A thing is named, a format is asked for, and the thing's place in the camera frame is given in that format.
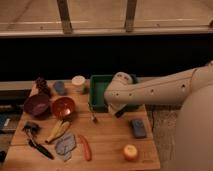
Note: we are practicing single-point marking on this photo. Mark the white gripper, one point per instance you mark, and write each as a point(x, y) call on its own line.
point(113, 108)

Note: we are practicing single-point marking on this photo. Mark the black eraser block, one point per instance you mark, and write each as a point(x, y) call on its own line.
point(120, 113)

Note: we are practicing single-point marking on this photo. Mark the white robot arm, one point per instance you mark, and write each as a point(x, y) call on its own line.
point(192, 90)

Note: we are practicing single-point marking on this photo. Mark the green plastic bin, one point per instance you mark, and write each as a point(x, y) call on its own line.
point(97, 91)

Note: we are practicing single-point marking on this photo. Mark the blue sponge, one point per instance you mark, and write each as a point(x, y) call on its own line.
point(138, 128)

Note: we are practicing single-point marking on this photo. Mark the cream cup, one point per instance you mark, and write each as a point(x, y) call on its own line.
point(79, 83)

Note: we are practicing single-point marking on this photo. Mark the orange carrot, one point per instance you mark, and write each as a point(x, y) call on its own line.
point(86, 148)

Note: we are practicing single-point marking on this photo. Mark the orange fruit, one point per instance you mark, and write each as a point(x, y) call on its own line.
point(130, 152)

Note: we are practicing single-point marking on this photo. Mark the red bowl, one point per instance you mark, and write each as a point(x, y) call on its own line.
point(63, 107)

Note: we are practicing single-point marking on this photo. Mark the yellow banana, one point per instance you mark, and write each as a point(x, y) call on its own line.
point(59, 129)

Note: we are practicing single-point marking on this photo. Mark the blue grey cloth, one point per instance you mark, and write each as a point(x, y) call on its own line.
point(64, 146)

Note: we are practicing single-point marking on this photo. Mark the purple bowl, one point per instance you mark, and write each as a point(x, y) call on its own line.
point(37, 104)

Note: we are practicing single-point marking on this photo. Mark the black handled brush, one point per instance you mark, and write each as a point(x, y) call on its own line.
point(31, 129)

